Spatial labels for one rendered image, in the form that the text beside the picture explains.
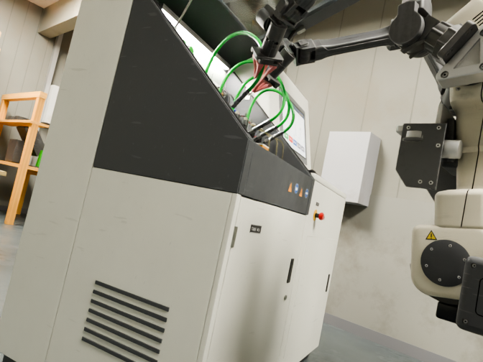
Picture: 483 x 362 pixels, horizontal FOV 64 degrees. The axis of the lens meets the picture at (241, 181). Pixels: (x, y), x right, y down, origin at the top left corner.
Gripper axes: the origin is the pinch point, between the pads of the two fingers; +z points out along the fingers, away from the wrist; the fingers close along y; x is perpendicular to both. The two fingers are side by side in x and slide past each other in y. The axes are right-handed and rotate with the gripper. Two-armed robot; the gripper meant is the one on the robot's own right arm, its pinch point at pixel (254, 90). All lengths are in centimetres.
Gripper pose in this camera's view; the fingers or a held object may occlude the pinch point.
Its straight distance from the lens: 155.1
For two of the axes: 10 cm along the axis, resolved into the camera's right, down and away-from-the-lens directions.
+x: -6.6, -1.9, -7.3
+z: -6.5, 6.2, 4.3
